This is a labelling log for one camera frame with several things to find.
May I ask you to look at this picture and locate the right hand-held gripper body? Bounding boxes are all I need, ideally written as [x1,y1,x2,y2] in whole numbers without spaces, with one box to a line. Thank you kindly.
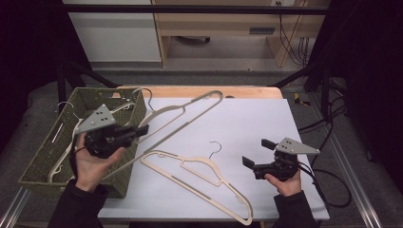
[252,136,321,182]

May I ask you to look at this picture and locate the black hanging cables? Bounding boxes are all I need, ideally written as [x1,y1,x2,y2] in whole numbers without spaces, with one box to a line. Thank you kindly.
[276,1,311,67]

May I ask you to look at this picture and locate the person's right hand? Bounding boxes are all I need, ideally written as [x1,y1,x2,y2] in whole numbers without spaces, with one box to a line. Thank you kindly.
[263,170,303,198]

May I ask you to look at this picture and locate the black floor cables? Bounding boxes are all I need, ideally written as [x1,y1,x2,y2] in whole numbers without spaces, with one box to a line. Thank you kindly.
[297,77,349,148]

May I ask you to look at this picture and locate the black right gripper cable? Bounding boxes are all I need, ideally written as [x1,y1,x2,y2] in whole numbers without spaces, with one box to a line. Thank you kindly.
[297,161,353,209]

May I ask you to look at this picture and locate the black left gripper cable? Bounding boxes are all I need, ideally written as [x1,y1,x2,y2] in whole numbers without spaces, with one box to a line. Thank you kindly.
[67,145,87,179]

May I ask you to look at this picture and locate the light wooden desk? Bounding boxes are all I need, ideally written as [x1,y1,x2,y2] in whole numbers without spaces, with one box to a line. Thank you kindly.
[151,0,331,68]

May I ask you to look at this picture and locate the aluminium rail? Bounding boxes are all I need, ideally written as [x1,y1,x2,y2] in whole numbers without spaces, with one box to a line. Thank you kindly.
[307,93,385,228]
[0,186,32,228]

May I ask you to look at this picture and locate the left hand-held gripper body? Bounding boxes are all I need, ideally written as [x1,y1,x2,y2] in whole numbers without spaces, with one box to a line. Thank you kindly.
[74,104,141,159]

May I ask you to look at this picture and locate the yellow and black tool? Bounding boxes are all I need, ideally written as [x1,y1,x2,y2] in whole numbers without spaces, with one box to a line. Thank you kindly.
[293,92,312,107]

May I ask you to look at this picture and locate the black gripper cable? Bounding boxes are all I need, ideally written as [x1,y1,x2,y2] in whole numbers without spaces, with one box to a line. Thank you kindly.
[297,161,353,209]
[67,145,87,179]

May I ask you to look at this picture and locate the white cabinet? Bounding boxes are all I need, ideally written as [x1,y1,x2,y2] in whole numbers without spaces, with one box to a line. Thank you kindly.
[62,0,163,63]

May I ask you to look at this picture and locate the person's left hand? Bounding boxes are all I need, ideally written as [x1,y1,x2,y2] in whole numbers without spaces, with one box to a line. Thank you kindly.
[73,132,126,194]

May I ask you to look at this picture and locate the beige plastic clothes hanger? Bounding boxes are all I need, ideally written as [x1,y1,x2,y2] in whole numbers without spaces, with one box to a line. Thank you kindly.
[140,140,255,227]
[100,87,224,183]
[47,100,141,184]

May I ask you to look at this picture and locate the green woven basket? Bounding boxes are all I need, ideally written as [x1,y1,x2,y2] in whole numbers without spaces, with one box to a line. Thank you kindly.
[18,86,147,200]

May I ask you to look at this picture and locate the black stand leg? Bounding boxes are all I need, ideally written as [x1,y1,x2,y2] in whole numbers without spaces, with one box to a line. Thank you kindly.
[56,59,121,112]
[271,61,331,119]

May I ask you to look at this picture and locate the grey drawer handle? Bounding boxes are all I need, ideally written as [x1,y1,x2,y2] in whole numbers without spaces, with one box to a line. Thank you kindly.
[248,27,277,35]

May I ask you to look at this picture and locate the black horizontal frame bar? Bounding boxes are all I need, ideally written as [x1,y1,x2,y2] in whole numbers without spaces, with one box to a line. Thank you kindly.
[62,4,331,16]

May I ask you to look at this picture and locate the white table mat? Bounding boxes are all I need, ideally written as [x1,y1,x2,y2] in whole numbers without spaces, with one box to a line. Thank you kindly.
[98,97,331,221]

